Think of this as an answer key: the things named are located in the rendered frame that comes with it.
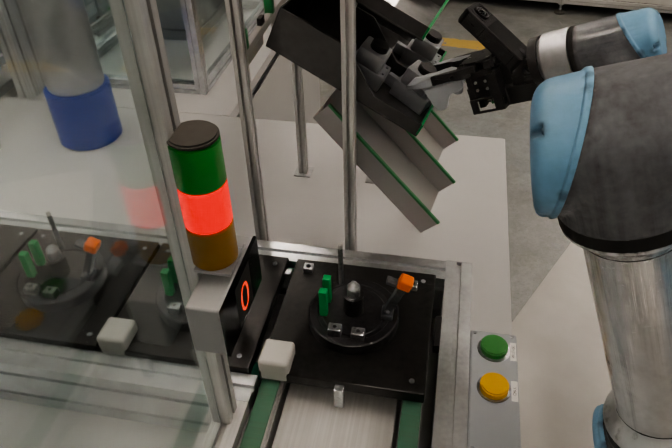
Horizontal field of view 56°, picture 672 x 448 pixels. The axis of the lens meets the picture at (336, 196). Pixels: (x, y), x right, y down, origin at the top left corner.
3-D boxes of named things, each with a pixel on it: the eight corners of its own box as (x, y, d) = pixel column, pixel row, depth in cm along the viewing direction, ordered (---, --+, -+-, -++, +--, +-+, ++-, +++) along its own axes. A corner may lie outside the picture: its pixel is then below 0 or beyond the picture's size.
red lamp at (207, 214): (239, 207, 67) (233, 169, 64) (223, 238, 63) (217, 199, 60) (194, 202, 67) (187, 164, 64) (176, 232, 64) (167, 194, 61)
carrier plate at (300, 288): (435, 282, 107) (436, 273, 106) (423, 403, 89) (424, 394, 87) (298, 266, 111) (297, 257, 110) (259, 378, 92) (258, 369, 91)
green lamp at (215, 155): (233, 168, 64) (227, 126, 61) (216, 198, 60) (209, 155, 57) (186, 164, 64) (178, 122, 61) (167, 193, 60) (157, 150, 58)
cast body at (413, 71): (429, 105, 107) (450, 74, 102) (419, 115, 103) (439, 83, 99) (390, 76, 108) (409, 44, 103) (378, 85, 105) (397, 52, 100)
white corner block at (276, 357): (296, 358, 95) (295, 341, 93) (289, 383, 92) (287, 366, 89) (267, 354, 96) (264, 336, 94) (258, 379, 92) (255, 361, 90)
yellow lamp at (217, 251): (244, 242, 70) (239, 208, 67) (230, 274, 66) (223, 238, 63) (201, 237, 70) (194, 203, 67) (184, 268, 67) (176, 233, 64)
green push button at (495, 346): (506, 344, 96) (508, 335, 95) (506, 365, 93) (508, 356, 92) (479, 340, 97) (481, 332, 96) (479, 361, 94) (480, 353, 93)
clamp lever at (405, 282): (394, 307, 97) (414, 276, 92) (392, 317, 95) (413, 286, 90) (372, 298, 97) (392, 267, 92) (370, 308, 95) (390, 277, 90)
